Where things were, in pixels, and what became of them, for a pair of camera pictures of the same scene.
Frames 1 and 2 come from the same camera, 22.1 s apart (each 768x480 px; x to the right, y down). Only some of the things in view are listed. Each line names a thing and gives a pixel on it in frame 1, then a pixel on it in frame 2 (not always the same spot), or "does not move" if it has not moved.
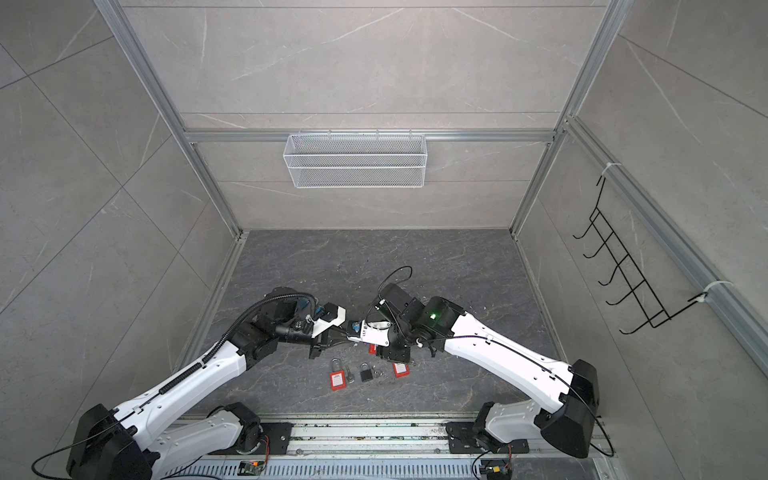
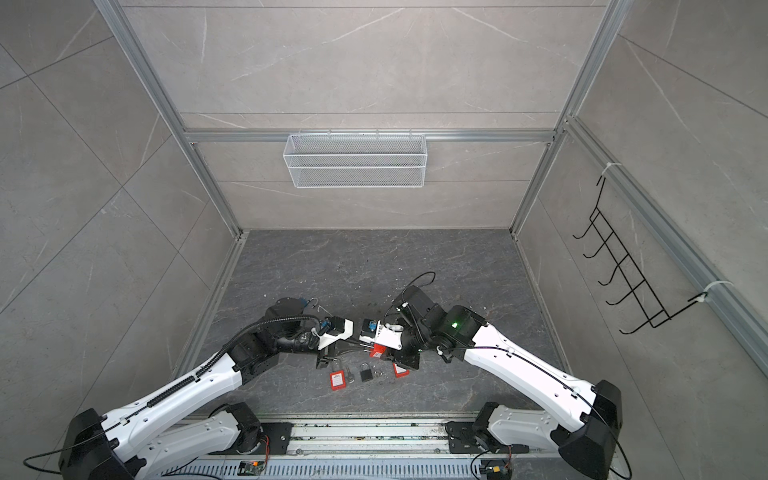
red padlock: [337, 376] does not move
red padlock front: [401, 370] does not move
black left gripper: [322, 343] to [351, 344]
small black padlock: [365, 372] does not move
